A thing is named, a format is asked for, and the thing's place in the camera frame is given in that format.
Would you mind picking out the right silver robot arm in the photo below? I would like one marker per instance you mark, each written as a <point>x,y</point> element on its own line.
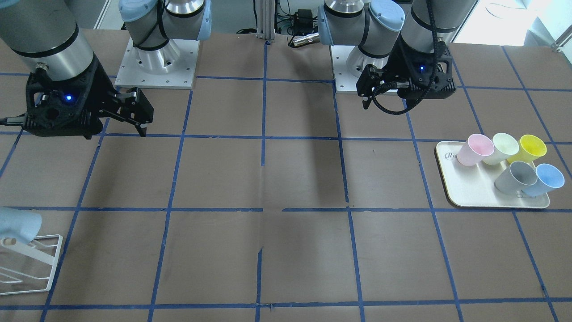
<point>45,34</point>

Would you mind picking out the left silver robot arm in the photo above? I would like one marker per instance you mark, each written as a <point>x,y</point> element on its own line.
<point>374,28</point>

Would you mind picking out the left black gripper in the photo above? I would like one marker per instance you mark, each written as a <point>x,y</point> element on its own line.
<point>399,61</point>

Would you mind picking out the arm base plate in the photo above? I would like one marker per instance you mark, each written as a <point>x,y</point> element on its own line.
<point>171,67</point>
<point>348,67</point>

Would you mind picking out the silver metal cylinder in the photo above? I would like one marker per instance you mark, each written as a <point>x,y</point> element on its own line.
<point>298,41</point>

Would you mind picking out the cream serving tray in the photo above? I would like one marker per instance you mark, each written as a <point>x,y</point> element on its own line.
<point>473,187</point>

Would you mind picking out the blue plastic cup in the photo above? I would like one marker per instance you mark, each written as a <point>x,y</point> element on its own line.
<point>549,178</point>

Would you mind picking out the grey plastic cup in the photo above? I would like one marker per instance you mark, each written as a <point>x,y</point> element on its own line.
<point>516,177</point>

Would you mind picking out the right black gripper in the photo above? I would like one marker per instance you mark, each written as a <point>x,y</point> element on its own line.
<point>96,95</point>

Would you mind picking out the aluminium frame post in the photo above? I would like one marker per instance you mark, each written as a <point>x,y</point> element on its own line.
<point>265,19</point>

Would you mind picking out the cream white plastic cup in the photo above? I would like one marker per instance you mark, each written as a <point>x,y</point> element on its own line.
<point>505,146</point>

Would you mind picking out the yellow plastic cup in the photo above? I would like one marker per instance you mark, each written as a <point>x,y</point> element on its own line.
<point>529,148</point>

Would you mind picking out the white wire cup rack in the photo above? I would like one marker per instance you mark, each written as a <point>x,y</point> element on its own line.
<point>31,267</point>

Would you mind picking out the pink plastic cup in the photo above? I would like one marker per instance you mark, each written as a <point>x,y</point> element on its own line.
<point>476,148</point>

